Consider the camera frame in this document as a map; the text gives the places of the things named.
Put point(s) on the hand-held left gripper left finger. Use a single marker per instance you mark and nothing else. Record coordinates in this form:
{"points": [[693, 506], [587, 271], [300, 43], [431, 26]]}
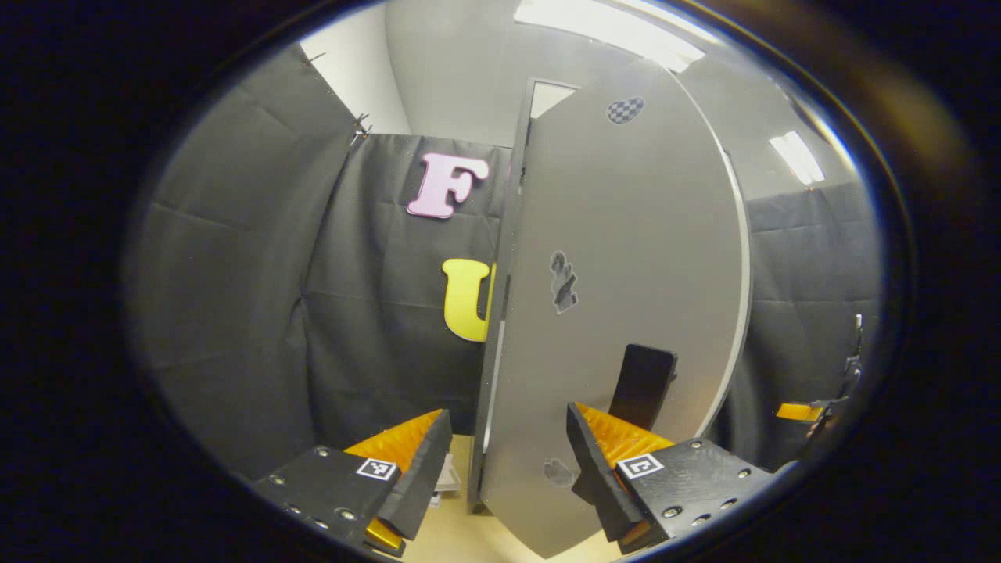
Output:
{"points": [[426, 469]]}

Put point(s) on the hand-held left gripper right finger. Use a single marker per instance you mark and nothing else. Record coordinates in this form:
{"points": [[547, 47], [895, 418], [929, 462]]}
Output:
{"points": [[596, 477]]}

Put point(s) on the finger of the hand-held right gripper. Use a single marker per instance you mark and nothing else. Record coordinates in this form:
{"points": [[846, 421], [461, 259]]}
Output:
{"points": [[799, 411]]}

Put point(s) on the white and grey shoe cabinet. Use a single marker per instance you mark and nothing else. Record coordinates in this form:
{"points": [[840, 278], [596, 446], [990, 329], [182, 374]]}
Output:
{"points": [[496, 328]]}

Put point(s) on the white cabinet door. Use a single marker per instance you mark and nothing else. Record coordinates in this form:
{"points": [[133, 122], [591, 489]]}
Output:
{"points": [[641, 234]]}

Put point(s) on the white floor box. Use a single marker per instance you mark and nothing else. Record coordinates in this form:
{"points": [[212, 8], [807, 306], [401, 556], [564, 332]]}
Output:
{"points": [[448, 475]]}

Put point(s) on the small ceiling light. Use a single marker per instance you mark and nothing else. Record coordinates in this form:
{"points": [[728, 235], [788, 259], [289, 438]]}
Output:
{"points": [[798, 158]]}

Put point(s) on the large ceiling light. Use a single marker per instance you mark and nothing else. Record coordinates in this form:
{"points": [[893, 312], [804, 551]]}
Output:
{"points": [[610, 31]]}

